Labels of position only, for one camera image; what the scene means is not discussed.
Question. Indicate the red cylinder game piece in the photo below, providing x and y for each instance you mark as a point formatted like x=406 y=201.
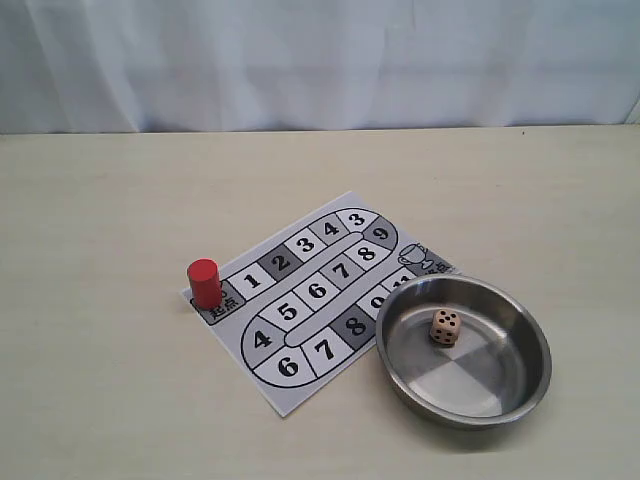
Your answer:
x=203 y=276

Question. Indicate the wooden die black pips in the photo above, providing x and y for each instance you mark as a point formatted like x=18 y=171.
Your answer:
x=445 y=328

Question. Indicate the numbered paper game board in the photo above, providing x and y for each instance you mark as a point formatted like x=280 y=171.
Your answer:
x=300 y=307

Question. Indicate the stainless steel round bowl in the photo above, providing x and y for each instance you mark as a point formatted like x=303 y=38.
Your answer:
x=496 y=373

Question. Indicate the white backdrop curtain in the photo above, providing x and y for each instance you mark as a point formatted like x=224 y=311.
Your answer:
x=156 y=66

